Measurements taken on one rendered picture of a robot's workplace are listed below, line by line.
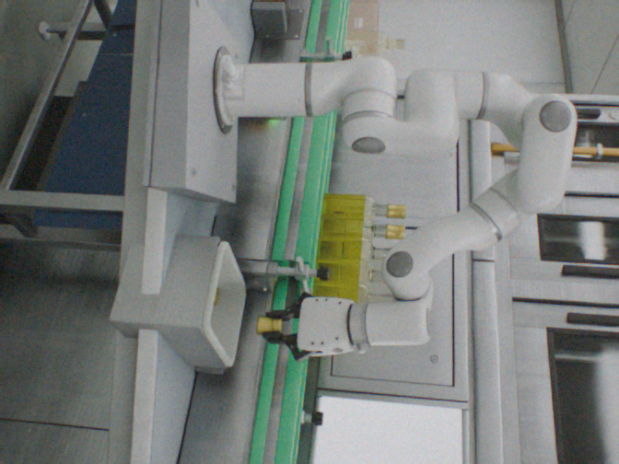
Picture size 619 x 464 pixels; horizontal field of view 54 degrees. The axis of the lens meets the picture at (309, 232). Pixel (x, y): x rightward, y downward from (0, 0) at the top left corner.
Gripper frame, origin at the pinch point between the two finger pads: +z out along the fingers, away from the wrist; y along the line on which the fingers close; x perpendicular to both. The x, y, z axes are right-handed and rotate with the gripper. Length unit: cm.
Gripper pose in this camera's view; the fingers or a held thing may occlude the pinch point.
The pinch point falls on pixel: (276, 326)
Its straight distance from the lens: 115.1
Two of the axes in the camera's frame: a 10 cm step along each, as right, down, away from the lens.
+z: -9.3, 0.8, 3.5
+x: -3.4, -4.9, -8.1
